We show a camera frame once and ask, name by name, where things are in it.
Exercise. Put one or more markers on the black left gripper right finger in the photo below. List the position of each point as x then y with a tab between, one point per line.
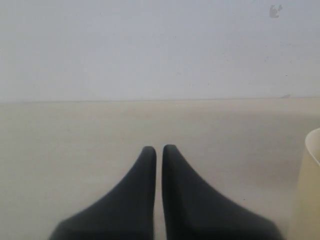
193	210

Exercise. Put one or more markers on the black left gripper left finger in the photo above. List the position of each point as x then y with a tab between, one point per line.
124	213

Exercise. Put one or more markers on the large cream plastic bin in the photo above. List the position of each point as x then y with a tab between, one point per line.
305	221

